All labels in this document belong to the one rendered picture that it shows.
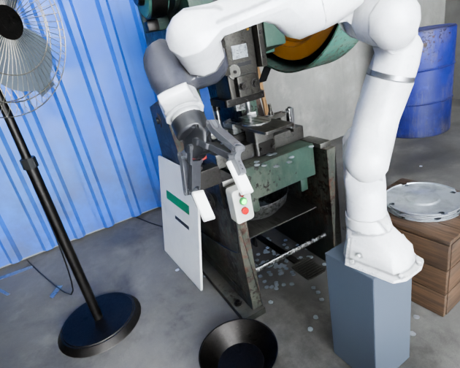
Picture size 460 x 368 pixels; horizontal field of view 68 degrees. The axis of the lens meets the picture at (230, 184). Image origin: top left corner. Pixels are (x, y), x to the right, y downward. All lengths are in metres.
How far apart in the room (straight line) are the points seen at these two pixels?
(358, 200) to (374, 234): 0.11
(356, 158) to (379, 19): 0.30
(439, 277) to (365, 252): 0.51
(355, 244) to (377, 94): 0.43
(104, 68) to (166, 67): 1.75
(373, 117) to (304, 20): 0.29
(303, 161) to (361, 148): 0.66
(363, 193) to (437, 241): 0.50
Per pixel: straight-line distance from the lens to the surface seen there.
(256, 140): 1.42
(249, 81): 1.45
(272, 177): 1.43
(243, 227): 1.35
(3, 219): 2.65
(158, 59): 0.78
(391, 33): 0.80
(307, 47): 1.64
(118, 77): 2.51
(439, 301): 1.59
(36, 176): 1.52
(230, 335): 1.52
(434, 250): 1.46
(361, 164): 0.87
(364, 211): 1.01
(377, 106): 0.90
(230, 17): 0.70
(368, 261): 1.07
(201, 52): 0.69
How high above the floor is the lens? 1.13
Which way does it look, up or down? 23 degrees down
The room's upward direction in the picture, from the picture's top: 12 degrees counter-clockwise
